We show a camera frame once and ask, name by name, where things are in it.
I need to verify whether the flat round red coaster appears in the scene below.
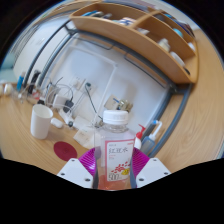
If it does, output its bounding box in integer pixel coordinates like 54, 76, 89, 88
53, 141, 78, 162

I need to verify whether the small white oval case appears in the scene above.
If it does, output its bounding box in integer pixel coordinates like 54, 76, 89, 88
50, 117, 64, 129

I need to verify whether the white wall box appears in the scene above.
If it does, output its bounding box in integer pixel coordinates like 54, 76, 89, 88
104, 94, 121, 111

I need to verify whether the white tissue pack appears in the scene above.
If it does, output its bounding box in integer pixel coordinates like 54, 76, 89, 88
73, 124, 98, 149

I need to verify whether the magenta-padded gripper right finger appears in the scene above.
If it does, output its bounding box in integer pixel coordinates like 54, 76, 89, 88
128, 147, 172, 189

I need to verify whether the white power adapter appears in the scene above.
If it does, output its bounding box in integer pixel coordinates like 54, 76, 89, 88
53, 94, 69, 109

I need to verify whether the blue tube bottle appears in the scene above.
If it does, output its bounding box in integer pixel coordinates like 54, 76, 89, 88
16, 71, 27, 92

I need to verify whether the grey metal desk frame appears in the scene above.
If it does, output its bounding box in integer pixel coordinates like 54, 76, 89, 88
23, 19, 194, 158

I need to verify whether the black electric shaver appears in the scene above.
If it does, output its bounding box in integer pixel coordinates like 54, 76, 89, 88
28, 71, 41, 94

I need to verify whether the white paper cup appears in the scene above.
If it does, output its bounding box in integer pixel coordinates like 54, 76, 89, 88
30, 104, 54, 140

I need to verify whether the white wall socket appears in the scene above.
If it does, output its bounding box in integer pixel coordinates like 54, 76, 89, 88
83, 81, 96, 95
70, 75, 84, 90

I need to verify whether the white power strip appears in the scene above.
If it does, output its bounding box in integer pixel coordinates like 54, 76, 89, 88
59, 109, 76, 128

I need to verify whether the blue spray bottle white nozzle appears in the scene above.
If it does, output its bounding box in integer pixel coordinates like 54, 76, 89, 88
140, 119, 164, 157

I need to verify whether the clear drink bottle white cap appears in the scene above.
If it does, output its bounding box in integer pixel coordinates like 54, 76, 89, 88
94, 109, 136, 192

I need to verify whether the wooden shelf unit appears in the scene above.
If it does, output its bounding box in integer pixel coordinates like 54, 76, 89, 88
69, 1, 200, 85

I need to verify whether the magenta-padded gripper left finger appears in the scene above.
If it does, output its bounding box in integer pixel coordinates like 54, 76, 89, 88
56, 146, 102, 190

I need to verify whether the black charger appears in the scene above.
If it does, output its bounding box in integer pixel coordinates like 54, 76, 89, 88
63, 99, 75, 114

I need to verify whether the small white figurine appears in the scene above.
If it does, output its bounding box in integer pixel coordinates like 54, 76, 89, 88
3, 83, 14, 96

